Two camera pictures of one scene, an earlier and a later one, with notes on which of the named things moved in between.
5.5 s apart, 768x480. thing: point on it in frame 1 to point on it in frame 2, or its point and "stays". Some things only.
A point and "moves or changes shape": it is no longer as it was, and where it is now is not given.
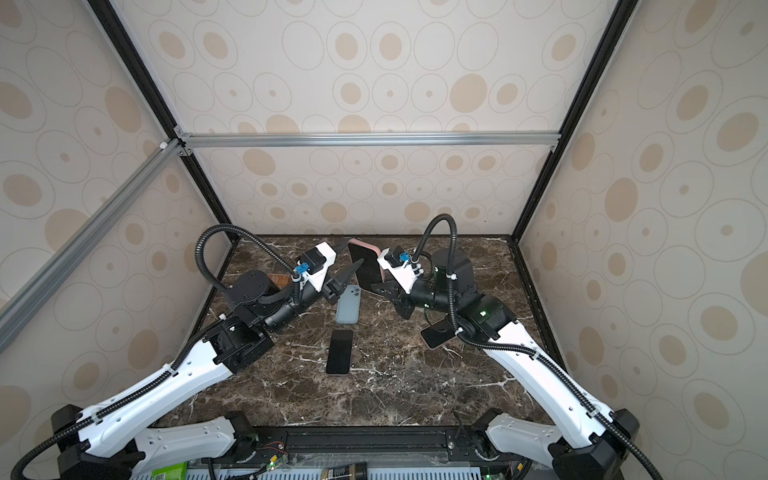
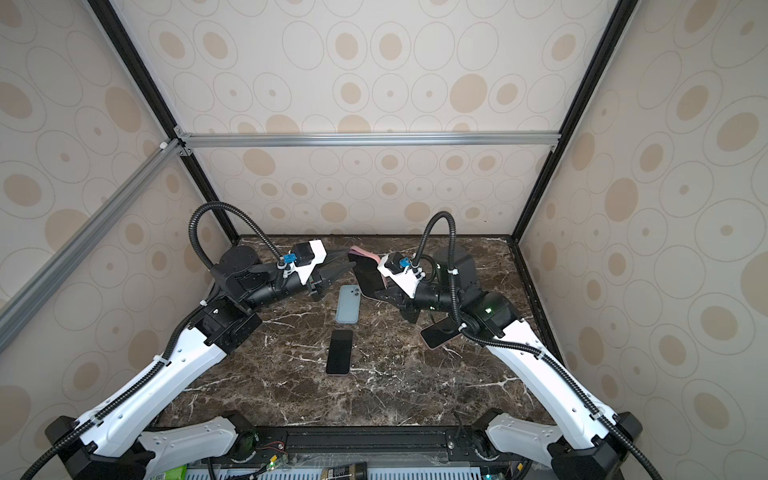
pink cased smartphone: [370, 272] moves or changes shape
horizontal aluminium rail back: [190, 140] stays
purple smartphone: [340, 350] stays
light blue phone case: [349, 305] stays
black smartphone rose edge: [438, 333] stays
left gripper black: [338, 283] to [325, 279]
